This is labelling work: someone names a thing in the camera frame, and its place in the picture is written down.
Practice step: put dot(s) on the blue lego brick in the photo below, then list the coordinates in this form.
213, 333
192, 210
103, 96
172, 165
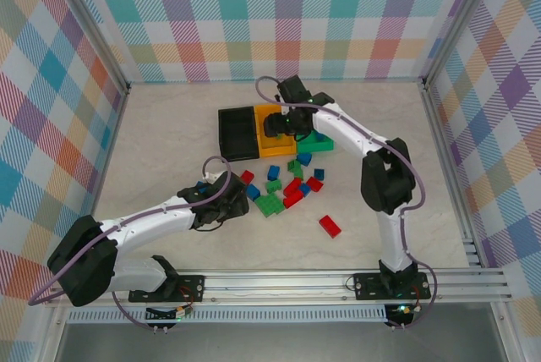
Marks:
202, 186
319, 136
253, 192
304, 159
274, 173
304, 189
319, 173

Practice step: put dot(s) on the red lego brick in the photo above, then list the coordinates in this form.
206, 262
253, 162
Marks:
293, 199
247, 176
330, 226
292, 186
314, 184

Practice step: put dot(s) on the yellow plastic container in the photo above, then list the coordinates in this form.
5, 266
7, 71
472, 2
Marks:
274, 150

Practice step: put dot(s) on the green lego brick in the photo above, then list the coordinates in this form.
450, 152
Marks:
273, 187
269, 205
294, 167

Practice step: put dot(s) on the green plastic container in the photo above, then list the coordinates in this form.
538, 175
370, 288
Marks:
315, 146

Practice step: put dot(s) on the black plastic container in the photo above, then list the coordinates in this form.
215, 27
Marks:
236, 131

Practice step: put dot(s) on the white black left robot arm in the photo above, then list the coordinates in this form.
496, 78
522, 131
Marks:
148, 218

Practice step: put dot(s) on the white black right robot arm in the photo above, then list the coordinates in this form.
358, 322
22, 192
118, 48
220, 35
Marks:
393, 243

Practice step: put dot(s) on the small controller board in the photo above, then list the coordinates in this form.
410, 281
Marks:
401, 310
177, 313

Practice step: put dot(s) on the long aluminium base rail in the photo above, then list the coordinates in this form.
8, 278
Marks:
274, 288

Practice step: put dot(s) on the aluminium side rail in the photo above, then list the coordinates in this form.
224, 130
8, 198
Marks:
109, 146
452, 176

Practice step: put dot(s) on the aluminium frame post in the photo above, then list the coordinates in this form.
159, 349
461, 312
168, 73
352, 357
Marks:
460, 19
95, 28

